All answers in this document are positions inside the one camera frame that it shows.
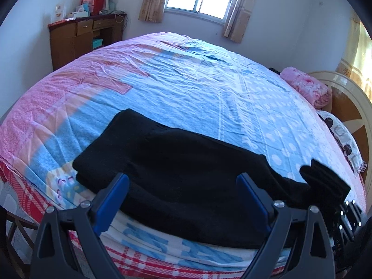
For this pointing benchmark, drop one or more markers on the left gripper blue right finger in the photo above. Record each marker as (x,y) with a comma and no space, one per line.
(311,255)

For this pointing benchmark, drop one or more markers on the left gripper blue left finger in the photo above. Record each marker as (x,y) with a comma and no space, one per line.
(53,253)

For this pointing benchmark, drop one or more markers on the black pants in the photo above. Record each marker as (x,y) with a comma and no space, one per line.
(184,183)

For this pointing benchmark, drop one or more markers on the red plaid mattress sheet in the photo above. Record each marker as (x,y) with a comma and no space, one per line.
(128,261)

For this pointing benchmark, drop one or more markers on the white dotted pillow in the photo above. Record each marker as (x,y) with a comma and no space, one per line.
(345,141)

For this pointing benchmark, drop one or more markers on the cream wooden headboard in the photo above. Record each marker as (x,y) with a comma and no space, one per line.
(351,105)

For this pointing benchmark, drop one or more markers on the pink floral folded blanket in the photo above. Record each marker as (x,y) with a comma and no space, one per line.
(315,92)

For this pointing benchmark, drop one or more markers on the blue pink patterned bedspread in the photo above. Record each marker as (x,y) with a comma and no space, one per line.
(175,80)

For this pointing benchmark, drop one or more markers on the teal box under desk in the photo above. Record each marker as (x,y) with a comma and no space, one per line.
(96,43)

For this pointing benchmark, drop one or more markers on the brown wooden desk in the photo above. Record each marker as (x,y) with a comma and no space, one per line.
(71,39)

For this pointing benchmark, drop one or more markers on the white tissue box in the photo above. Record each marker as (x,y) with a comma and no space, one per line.
(80,13)

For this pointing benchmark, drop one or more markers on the white floral box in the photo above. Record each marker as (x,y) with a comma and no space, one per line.
(60,12)

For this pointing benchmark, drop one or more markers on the red gift bag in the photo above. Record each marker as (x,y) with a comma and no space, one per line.
(94,6)

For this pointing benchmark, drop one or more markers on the left beige curtain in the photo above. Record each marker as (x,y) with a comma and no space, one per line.
(152,11)

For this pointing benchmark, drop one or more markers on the beige curtain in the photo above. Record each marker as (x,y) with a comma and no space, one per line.
(238,17)
(152,11)

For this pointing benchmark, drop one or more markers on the right beige curtain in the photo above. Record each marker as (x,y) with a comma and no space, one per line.
(238,17)

